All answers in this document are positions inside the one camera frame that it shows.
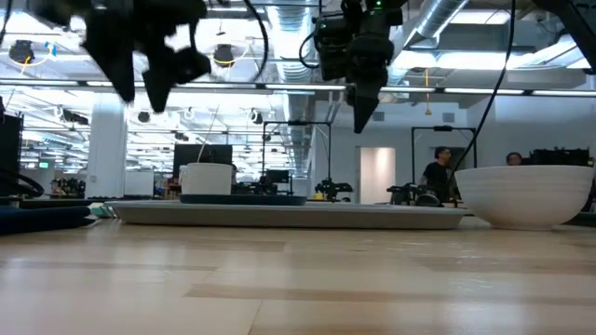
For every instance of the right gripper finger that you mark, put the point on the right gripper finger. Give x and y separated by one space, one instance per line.
368 102

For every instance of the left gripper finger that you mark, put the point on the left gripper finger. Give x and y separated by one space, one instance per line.
167 70
112 60

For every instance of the white mug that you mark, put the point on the white mug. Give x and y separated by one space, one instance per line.
207 179

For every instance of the dark teal plate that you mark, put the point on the dark teal plate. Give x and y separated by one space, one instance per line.
242 200

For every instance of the navy cloth napkin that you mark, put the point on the navy cloth napkin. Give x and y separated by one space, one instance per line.
42 218

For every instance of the white ribbed bowl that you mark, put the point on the white ribbed bowl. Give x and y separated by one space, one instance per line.
524 195

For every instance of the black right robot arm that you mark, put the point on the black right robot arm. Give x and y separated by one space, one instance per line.
572 23

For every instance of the grey plastic tray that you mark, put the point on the grey plastic tray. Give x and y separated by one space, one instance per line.
279 216

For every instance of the ceiling light bar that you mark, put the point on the ceiling light bar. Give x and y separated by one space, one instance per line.
302 87

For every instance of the black monitor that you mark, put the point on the black monitor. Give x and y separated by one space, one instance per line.
205 153

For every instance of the white column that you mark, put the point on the white column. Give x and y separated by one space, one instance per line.
107 153

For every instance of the person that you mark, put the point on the person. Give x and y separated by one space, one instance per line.
514 159
437 179

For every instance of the black dome object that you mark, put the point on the black dome object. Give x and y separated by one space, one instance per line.
428 201

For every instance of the white cabinet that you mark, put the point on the white cabinet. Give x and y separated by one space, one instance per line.
139 183

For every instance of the dark cabinet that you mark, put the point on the dark cabinet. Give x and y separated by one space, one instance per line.
11 149

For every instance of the black ceiling camera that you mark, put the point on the black ceiling camera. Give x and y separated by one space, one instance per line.
21 51
224 53

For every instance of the silver air duct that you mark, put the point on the silver air duct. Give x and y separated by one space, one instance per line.
437 18
291 28

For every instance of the black rig frame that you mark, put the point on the black rig frame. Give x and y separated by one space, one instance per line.
442 128
298 123

